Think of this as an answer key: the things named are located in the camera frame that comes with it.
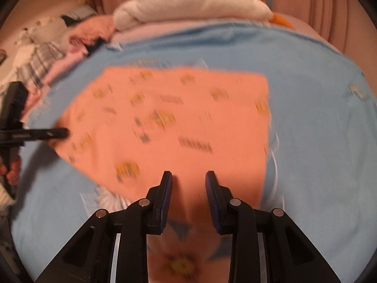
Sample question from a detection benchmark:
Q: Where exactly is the grey garment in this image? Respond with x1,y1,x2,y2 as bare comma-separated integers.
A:
60,4,98,27

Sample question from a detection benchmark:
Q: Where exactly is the person left hand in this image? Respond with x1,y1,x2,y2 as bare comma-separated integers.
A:
0,155,22,185

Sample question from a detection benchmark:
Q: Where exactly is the pink folded garment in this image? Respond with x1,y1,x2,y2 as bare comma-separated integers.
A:
43,45,88,85

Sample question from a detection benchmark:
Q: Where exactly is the orange cartoon print shirt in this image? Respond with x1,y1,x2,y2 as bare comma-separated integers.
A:
52,67,271,212

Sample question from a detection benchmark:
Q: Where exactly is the white fluffy blanket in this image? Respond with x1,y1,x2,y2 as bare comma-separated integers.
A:
113,0,274,31

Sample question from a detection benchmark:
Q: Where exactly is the tan brown garment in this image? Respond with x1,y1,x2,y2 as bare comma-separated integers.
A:
69,15,116,46

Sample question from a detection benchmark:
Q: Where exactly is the blue floral bed sheet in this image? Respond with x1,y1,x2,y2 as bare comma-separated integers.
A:
10,22,376,282

